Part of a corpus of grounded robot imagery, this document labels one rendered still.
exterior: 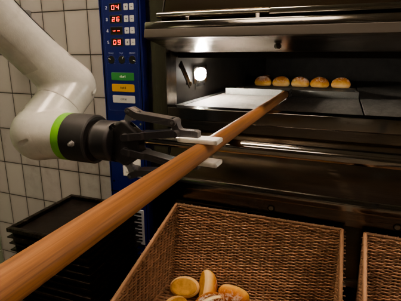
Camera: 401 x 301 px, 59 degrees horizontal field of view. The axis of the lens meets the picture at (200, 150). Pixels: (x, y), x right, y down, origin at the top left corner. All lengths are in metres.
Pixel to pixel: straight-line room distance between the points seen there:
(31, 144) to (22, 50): 0.18
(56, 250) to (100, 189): 1.16
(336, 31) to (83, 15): 0.85
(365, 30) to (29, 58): 0.72
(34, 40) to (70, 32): 0.65
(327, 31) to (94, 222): 0.73
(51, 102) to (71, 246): 0.48
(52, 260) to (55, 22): 1.23
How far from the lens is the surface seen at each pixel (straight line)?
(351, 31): 0.93
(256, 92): 1.59
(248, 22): 0.97
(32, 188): 1.71
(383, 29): 0.93
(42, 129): 0.72
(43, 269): 0.30
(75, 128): 0.68
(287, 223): 1.17
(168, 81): 1.22
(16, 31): 0.77
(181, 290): 1.22
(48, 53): 0.78
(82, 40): 1.39
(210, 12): 1.05
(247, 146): 0.75
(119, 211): 0.37
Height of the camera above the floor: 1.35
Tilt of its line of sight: 15 degrees down
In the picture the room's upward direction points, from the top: straight up
